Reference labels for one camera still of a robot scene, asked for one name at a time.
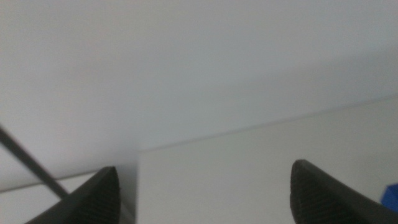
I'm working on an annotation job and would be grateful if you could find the white shelf unit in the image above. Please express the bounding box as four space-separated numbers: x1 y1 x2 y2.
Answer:
0 170 105 224

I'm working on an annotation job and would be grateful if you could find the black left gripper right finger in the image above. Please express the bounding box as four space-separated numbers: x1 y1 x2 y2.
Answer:
289 159 398 224

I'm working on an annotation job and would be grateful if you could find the blue cube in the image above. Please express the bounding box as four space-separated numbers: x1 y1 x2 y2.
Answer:
381 184 398 214

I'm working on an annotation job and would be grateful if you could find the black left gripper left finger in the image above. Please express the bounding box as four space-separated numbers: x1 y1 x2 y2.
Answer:
23 166 121 224

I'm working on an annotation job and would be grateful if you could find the thin dark rod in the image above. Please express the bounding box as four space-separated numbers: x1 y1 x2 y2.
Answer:
0 125 70 199

